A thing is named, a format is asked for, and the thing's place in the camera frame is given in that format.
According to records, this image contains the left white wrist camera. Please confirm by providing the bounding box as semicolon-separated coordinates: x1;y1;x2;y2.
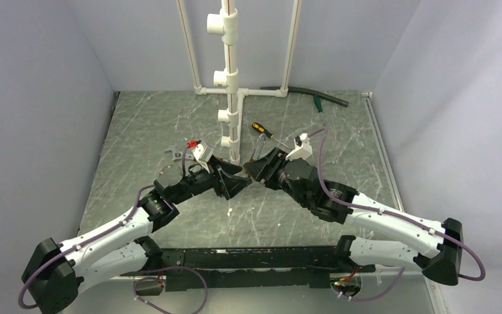
186;140;213;173

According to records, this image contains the yellow black screwdriver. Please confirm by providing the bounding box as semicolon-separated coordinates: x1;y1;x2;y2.
252;122;290;148

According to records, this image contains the white PVC pipe frame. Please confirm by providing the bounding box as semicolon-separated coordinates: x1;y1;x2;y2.
176;1;301;164

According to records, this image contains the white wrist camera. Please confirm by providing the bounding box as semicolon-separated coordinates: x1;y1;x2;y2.
186;140;213;173
286;133;312;161

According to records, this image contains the black hose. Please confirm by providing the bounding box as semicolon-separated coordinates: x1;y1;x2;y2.
260;86;349;108

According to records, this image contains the large brass padlock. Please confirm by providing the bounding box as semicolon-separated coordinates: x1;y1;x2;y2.
243;134;267;177

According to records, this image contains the red handled adjustable wrench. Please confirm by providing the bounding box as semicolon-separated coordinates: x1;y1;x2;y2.
164;146;192;161

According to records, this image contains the aluminium frame rail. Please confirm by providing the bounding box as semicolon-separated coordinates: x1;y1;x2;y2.
42;251;449;314

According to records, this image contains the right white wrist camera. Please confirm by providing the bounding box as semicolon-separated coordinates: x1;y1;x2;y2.
286;133;312;161

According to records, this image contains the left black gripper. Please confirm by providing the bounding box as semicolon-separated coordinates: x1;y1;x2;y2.
171;154;251;205

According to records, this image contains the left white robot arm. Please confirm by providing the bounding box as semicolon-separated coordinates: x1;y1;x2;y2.
18;156;252;313

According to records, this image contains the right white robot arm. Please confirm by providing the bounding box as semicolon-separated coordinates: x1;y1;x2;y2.
243;148;462;286

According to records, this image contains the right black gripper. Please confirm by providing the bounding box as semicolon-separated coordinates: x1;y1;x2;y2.
245;147;310;208

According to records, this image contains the green screwdriver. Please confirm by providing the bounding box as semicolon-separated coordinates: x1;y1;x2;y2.
313;95;326;126

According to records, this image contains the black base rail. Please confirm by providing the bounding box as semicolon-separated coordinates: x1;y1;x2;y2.
130;245;375;292

